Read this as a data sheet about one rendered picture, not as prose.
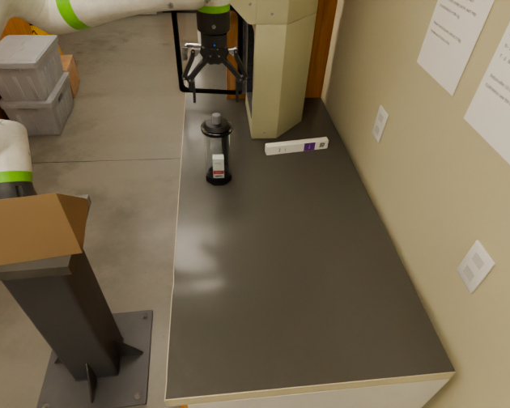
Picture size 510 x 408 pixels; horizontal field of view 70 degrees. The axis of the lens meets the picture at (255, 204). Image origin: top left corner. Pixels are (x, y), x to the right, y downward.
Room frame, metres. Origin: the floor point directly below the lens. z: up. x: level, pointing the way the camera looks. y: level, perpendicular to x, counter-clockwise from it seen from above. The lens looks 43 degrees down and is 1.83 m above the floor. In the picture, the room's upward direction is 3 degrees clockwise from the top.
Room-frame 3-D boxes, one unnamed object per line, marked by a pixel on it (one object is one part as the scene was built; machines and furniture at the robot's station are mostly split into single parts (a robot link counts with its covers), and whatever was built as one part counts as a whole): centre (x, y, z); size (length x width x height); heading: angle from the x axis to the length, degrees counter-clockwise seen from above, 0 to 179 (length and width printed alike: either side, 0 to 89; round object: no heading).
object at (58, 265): (0.77, 0.72, 0.92); 0.32 x 0.32 x 0.04; 10
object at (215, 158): (1.08, 0.14, 1.06); 0.11 x 0.11 x 0.21
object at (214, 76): (1.67, 0.24, 1.19); 0.30 x 0.01 x 0.40; 90
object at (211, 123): (1.08, 0.14, 1.18); 0.09 x 0.09 x 0.07
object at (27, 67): (2.93, 1.94, 0.49); 0.60 x 0.42 x 0.33; 8
